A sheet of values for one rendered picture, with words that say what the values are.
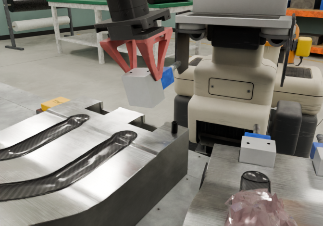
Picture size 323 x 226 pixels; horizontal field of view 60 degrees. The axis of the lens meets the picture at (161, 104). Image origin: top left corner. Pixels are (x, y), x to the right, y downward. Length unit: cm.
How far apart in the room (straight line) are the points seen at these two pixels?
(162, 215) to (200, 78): 47
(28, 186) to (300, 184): 35
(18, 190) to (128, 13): 26
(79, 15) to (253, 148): 766
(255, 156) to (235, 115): 34
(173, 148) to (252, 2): 42
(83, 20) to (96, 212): 778
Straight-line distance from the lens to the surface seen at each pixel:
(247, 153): 45
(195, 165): 53
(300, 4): 541
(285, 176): 45
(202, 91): 82
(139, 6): 41
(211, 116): 80
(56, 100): 75
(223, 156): 46
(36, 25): 621
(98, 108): 58
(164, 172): 43
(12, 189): 36
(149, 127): 50
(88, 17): 812
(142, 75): 43
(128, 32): 40
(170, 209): 44
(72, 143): 45
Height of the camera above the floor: 110
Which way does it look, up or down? 23 degrees down
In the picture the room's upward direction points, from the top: straight up
